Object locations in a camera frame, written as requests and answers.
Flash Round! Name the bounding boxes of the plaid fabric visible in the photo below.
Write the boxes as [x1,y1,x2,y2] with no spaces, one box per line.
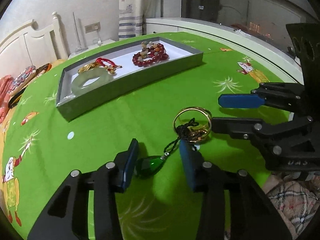
[263,173,319,239]

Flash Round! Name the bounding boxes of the red cord gold bracelets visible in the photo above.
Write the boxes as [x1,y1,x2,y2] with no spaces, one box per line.
[94,57,123,75]

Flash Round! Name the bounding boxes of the sailboat print curtain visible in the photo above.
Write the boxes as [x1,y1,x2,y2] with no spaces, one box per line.
[118,0,151,40]

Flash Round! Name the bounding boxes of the white bed headboard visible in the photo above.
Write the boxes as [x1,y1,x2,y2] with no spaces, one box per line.
[0,12,68,77]

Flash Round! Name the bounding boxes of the green cartoon print cloth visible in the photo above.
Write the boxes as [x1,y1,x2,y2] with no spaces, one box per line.
[3,33,289,239]

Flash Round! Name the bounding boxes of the black orange folded blanket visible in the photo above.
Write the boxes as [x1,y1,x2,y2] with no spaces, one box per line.
[7,62,53,110]

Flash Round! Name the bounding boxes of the thin gold bangle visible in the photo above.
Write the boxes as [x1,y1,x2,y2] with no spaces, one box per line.
[78,62,100,74]

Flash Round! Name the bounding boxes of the pale green jade bangle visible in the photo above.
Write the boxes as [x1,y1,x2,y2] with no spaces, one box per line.
[71,68,113,96]

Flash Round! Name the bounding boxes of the white desk lamp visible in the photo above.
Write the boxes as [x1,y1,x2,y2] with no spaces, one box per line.
[72,12,88,54]

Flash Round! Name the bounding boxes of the dark red bead bracelet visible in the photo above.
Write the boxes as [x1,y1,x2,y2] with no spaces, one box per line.
[132,43,170,68]

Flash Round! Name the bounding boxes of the white nightstand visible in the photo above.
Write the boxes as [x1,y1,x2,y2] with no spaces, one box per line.
[68,39,115,60]

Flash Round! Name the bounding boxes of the patterned pillow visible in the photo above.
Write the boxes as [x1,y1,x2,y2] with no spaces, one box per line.
[8,66,36,96]

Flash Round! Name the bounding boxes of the white charger cable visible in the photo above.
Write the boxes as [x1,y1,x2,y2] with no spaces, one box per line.
[92,29,103,47]

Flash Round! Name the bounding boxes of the gold ring bangle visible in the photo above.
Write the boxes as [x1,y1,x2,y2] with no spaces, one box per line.
[172,106,212,143]

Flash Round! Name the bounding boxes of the white window cabinet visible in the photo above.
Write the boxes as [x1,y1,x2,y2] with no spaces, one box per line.
[145,17,304,84]

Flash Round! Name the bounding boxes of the multicolour bead bracelet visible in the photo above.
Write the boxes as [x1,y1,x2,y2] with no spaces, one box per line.
[139,40,163,61]

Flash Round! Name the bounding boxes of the wall power socket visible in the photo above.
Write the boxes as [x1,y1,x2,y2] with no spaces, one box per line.
[85,22,100,34]

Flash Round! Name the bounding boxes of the green pendant black cord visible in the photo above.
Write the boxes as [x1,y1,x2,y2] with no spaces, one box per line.
[135,117,201,179]

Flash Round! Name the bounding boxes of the folded pink quilt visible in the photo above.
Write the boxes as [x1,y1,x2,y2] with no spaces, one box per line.
[0,75,14,124]

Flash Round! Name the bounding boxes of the grey shallow tray box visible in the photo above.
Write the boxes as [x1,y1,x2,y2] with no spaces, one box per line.
[56,36,203,121]

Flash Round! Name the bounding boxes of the dark framed window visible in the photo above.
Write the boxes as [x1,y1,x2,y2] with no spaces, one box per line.
[181,0,319,54]

